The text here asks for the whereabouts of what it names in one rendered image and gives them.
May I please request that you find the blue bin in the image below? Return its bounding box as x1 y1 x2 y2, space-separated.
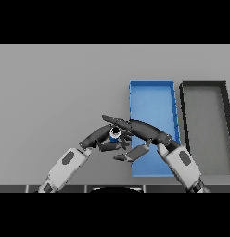
129 80 182 178

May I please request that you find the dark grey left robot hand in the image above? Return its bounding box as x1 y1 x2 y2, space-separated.
78 123 134 153

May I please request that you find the blue pipe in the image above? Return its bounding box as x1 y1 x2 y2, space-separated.
109 126 121 143

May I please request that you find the dark grey bin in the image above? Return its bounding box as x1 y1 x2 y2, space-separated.
179 80 230 176

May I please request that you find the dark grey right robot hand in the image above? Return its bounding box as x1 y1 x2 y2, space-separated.
101 114 181 163

